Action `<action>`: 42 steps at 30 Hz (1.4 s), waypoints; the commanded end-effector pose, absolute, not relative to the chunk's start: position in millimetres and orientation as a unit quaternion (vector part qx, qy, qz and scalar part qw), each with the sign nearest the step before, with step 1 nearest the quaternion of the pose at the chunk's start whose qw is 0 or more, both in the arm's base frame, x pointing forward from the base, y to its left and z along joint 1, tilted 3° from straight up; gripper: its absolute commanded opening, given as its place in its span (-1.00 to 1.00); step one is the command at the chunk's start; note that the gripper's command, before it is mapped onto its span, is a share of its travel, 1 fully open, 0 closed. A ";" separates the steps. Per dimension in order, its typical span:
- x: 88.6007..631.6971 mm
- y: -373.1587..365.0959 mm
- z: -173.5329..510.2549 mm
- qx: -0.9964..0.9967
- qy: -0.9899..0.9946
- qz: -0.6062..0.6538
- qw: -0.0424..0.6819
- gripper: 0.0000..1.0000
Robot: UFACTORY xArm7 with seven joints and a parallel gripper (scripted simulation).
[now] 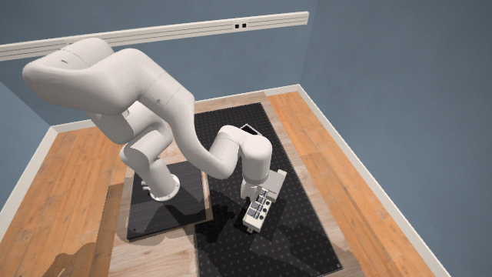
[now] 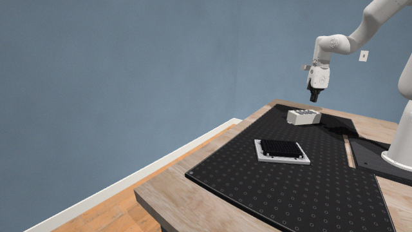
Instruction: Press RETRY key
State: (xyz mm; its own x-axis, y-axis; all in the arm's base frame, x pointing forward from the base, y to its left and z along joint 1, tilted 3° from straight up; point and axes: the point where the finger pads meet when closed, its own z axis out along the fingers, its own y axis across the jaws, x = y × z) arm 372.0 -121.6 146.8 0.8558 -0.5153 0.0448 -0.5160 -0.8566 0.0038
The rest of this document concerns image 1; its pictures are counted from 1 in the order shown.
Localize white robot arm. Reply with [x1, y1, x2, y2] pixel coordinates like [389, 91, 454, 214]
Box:
[22, 38, 287, 203]

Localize white control panel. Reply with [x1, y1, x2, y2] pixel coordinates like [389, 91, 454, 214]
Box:
[243, 188, 272, 233]

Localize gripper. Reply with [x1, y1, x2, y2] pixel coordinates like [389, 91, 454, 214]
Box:
[241, 177, 262, 205]

